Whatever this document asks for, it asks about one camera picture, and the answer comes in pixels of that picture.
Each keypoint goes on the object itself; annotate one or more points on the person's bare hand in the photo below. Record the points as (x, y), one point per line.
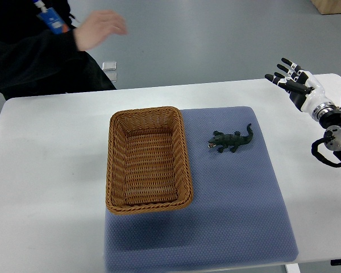
(97, 27)

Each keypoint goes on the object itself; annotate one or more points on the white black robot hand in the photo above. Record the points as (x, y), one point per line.
(303, 88)

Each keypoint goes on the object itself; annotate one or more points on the dark green toy crocodile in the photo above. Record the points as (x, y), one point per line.
(232, 141)

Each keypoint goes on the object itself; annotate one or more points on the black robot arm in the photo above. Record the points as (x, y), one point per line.
(329, 117)

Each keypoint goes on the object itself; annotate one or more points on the brown wicker basket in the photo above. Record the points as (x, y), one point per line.
(148, 166)

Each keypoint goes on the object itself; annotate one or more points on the blue ID badge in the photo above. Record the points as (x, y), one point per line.
(51, 18)

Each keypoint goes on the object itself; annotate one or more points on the wooden box corner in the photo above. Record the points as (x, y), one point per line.
(327, 7)

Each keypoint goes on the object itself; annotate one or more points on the blue textured mat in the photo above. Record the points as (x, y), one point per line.
(237, 217)

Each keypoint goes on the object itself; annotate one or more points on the white table leg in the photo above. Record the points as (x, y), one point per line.
(292, 268)

